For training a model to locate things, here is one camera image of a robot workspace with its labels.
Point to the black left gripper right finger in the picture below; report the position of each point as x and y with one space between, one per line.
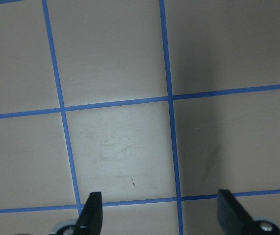
233 219

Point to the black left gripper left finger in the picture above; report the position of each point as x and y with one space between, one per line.
90 219

